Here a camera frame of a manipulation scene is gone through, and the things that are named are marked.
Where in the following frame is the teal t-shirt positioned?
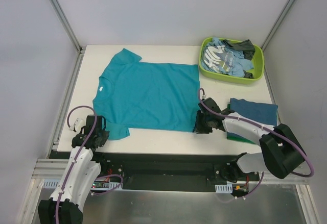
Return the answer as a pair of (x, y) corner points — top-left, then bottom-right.
(92, 48), (200, 140)

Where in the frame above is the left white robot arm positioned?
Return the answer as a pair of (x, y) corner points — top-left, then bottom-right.
(38, 115), (109, 223)

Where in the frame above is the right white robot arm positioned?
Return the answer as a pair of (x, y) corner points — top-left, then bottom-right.
(193, 98), (314, 181)

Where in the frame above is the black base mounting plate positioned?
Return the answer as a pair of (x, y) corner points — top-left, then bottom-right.
(93, 152), (261, 193)

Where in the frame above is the folded dark blue t-shirt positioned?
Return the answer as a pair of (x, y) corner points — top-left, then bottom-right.
(227, 98), (278, 126)

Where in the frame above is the light blue printed t-shirt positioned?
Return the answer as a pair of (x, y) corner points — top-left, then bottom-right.
(200, 37), (254, 79)

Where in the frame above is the lime green plastic basket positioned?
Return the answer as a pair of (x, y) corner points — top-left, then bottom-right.
(198, 37), (265, 85)

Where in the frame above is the dark grey garment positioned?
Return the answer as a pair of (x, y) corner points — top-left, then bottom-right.
(222, 39), (255, 60)

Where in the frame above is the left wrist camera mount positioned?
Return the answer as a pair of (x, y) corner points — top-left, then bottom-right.
(69, 118), (85, 132)

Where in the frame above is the right white cable duct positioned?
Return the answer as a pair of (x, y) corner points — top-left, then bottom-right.
(215, 184), (233, 194)

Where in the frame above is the white cable duct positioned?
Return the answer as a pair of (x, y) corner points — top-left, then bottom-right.
(215, 184), (233, 194)
(43, 179), (123, 191)

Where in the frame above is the left white cable duct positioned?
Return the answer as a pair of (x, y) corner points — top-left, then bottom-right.
(43, 179), (123, 191)

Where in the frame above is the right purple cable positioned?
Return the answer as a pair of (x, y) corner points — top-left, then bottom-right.
(198, 88), (315, 204)

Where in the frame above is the left aluminium frame post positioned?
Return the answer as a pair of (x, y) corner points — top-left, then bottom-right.
(49, 0), (83, 54)

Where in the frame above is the aluminium frame post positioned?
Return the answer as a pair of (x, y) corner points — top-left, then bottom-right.
(49, 0), (83, 54)
(261, 0), (297, 51)

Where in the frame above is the right aluminium frame post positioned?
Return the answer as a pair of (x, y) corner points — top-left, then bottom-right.
(261, 0), (297, 51)

